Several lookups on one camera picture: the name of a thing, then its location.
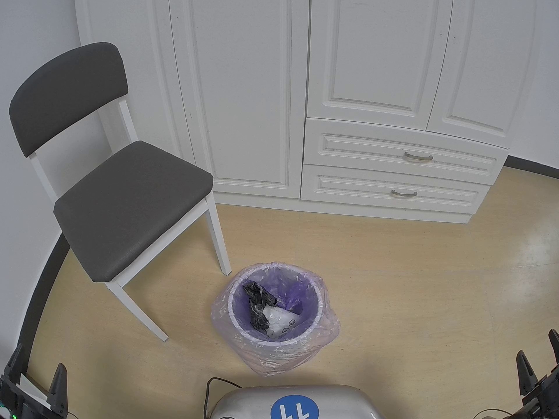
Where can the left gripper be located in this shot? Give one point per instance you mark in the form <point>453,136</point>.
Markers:
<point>26,406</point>

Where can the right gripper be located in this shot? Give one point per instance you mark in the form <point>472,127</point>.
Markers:
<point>543,402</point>

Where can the black plastic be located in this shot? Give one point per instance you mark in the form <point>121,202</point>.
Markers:
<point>257,299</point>

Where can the white paper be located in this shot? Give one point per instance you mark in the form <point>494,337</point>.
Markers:
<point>281,319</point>

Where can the purple plastic bag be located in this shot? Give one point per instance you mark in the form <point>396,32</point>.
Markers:
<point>297,290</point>

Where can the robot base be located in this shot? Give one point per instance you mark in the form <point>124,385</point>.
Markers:
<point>297,402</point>

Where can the white trash bin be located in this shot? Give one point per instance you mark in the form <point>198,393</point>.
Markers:
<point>323,308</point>

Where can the white chair with grey cushions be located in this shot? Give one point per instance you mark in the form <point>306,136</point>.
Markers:
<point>131,203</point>

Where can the white wardrobe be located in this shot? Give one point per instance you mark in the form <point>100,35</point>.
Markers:
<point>244,81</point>

